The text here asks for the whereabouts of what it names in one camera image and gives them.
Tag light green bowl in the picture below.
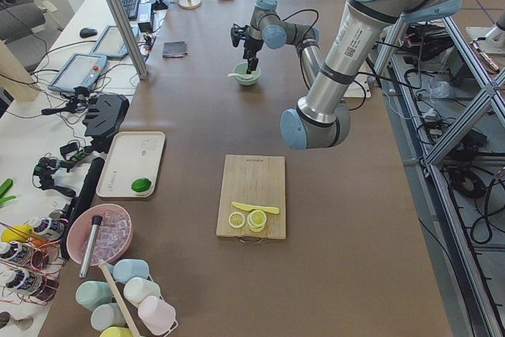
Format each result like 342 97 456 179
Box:
232 62 261 86

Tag white ceramic spoon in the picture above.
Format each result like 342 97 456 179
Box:
227 73 254 80

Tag pink bowl with ice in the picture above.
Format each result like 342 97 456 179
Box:
66 204 133 266

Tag grey folded cloth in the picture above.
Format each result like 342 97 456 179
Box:
162 41 188 58

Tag bamboo cutting board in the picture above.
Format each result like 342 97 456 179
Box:
216 155 286 240

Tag far teach pendant tablet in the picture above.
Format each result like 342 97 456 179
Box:
90 25 128 60

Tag teach pendant tablet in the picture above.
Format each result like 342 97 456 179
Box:
90 25 128 60
48 54 108 93

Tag yellow plastic knife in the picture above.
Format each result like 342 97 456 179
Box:
231 201 280 215

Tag lemon slice stack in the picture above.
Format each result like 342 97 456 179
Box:
246 210 267 233

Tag lemon slice single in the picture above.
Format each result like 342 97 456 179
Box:
228 212 246 229

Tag beige rabbit tray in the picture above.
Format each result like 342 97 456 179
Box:
95 131 166 199

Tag green lime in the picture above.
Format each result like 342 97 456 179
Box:
130 177 152 193

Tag black computer mouse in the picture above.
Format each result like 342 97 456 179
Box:
79 28 98 39

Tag near teach pendant tablet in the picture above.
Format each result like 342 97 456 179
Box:
48 54 108 93

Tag metal cylinder muddler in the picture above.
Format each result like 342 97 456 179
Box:
78 215 103 279

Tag black bar tool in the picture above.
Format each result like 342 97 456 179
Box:
60 157 105 260

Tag grey office chair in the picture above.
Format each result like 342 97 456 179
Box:
1 0 48 72

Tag light blue cup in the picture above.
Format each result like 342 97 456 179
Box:
113 259 150 284

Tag white cup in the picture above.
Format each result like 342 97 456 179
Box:
123 277 161 307

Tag pink cup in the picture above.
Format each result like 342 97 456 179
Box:
137 295 178 335

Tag mint green cup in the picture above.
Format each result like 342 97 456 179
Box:
75 281 113 312

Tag pale teal cup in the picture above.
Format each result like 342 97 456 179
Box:
91 303 126 331

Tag wooden stick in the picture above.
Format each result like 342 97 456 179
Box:
99 260 140 337

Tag yellow cup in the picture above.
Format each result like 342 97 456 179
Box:
99 326 133 337

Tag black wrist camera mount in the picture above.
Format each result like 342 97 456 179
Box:
230 24 249 47

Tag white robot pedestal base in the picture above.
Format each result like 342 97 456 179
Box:
344 73 371 99

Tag black bracket plate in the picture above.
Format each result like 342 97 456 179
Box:
82 94 129 145

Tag aluminium frame post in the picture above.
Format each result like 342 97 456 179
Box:
106 0 148 80

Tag copper wire bottle rack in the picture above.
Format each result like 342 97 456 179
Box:
1 223 65 306

